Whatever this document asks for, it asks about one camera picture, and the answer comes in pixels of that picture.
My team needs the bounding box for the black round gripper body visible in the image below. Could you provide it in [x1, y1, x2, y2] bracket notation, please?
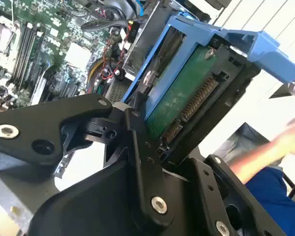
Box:
[28, 158, 212, 236]

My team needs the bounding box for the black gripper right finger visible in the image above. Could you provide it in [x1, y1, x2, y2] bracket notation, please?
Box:
[190, 154, 287, 236]

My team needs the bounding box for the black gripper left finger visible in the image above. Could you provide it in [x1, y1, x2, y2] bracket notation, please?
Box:
[0, 92, 175, 232]

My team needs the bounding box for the hard disk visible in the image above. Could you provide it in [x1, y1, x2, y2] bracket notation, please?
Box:
[121, 13, 295, 164]

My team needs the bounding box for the black sleeved disk wire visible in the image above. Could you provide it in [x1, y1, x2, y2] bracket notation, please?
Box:
[80, 14, 149, 43]

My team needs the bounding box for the blue disk wire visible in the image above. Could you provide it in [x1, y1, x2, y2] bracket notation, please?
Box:
[134, 0, 146, 17]

